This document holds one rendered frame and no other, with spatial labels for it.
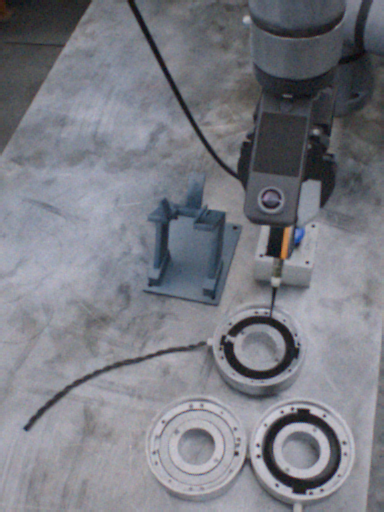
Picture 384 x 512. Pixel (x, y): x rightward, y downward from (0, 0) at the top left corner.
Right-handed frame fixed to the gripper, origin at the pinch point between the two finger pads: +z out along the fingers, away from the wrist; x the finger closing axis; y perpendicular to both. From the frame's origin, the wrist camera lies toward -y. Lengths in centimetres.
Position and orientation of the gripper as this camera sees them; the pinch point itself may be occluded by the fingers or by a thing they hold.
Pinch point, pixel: (284, 222)
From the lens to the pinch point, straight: 65.6
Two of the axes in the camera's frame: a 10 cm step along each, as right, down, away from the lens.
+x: -9.5, -1.8, 2.4
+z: 1.0, 5.7, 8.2
